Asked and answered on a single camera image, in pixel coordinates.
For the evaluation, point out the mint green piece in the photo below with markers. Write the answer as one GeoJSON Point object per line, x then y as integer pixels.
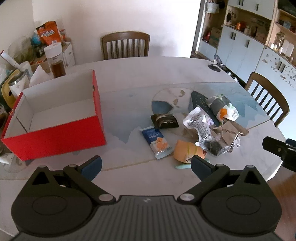
{"type": "Point", "coordinates": [181, 166]}

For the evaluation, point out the clear glass tank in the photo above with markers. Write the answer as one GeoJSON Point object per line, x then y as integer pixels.
{"type": "Point", "coordinates": [20, 49]}

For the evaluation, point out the hanging tote bag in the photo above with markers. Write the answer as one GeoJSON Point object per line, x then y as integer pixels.
{"type": "Point", "coordinates": [212, 8]}

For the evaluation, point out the orange snack bag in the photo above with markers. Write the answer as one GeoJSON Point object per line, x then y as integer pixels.
{"type": "Point", "coordinates": [49, 33]}

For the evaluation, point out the white food bag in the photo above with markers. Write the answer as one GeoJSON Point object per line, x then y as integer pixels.
{"type": "Point", "coordinates": [219, 106]}

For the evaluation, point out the white patterned desktop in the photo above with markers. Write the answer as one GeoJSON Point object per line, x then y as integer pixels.
{"type": "Point", "coordinates": [138, 76]}

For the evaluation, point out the clear packet of dark seaweed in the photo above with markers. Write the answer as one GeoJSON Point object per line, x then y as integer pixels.
{"type": "Point", "coordinates": [215, 147]}

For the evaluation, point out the white-lidded bottle of brown liquid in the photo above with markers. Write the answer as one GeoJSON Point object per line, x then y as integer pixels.
{"type": "Point", "coordinates": [56, 62]}

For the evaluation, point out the black round desk disc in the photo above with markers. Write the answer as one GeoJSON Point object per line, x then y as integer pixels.
{"type": "Point", "coordinates": [214, 67]}

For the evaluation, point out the small cardboard box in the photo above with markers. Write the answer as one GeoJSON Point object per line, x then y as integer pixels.
{"type": "Point", "coordinates": [39, 64]}

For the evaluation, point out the speckled white cabinet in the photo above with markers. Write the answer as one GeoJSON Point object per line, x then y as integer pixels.
{"type": "Point", "coordinates": [275, 67]}

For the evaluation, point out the brown paper bag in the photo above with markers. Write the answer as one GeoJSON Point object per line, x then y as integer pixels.
{"type": "Point", "coordinates": [231, 133]}

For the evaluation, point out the light blue cabinet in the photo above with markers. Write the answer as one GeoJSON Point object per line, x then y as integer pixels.
{"type": "Point", "coordinates": [240, 53]}

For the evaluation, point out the wooden shelf unit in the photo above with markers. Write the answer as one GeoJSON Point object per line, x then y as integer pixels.
{"type": "Point", "coordinates": [211, 32]}

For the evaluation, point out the white tube with red end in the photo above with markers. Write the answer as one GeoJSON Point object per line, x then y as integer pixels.
{"type": "Point", "coordinates": [8, 59]}

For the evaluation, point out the orange snack packet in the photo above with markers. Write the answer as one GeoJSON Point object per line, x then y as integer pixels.
{"type": "Point", "coordinates": [185, 150]}

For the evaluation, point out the clear printed plastic packet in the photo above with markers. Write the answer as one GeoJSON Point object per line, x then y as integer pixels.
{"type": "Point", "coordinates": [198, 122]}

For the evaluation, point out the dark brown snack packet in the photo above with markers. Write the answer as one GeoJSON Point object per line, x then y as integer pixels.
{"type": "Point", "coordinates": [165, 120]}

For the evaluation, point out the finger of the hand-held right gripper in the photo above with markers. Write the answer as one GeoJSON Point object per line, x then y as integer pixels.
{"type": "Point", "coordinates": [274, 146]}
{"type": "Point", "coordinates": [291, 141]}

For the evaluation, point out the blue cracker packet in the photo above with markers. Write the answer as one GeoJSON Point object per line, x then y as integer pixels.
{"type": "Point", "coordinates": [156, 141]}

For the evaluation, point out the small white drawer cabinet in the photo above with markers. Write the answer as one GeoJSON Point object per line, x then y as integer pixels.
{"type": "Point", "coordinates": [69, 55]}

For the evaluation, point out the white paper sheet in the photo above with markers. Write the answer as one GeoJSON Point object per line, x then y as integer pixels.
{"type": "Point", "coordinates": [39, 77]}

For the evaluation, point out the white tumbler with metal rim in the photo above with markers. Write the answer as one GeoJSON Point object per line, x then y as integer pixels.
{"type": "Point", "coordinates": [18, 87]}

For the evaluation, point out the yellow container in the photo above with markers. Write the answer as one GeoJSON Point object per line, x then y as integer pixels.
{"type": "Point", "coordinates": [5, 92]}

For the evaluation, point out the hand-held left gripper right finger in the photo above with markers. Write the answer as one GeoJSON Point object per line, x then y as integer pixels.
{"type": "Point", "coordinates": [201, 166]}

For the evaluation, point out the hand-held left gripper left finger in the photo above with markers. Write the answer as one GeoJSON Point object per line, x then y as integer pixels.
{"type": "Point", "coordinates": [92, 165]}

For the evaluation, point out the brown wooden chair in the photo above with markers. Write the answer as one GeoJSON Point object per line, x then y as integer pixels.
{"type": "Point", "coordinates": [124, 44]}
{"type": "Point", "coordinates": [277, 97]}

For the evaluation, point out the red cardboard box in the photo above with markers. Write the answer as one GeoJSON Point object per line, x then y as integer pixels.
{"type": "Point", "coordinates": [57, 136]}

